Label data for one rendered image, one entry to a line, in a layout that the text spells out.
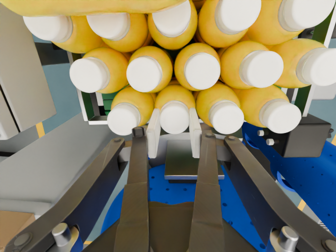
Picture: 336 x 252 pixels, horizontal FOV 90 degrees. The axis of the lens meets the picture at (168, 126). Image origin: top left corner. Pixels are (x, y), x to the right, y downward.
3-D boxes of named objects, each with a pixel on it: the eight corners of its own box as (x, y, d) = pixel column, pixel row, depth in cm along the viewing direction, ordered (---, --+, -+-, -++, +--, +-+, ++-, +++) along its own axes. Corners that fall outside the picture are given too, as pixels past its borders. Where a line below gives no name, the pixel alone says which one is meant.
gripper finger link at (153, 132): (156, 158, 17) (148, 158, 17) (160, 129, 23) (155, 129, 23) (153, 131, 15) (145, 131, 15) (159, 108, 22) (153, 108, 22)
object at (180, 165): (167, 148, 41) (164, 186, 29) (167, 139, 40) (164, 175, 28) (209, 148, 40) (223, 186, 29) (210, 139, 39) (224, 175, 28)
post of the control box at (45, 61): (136, 56, 119) (2, 68, 27) (135, 50, 117) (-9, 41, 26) (141, 56, 119) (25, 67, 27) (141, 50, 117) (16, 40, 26)
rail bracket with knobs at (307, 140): (249, 134, 41) (271, 158, 32) (254, 106, 38) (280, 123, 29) (291, 133, 41) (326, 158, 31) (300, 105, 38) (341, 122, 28)
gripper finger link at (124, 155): (145, 162, 15) (112, 163, 15) (152, 136, 19) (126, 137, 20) (144, 148, 14) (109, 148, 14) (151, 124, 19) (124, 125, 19)
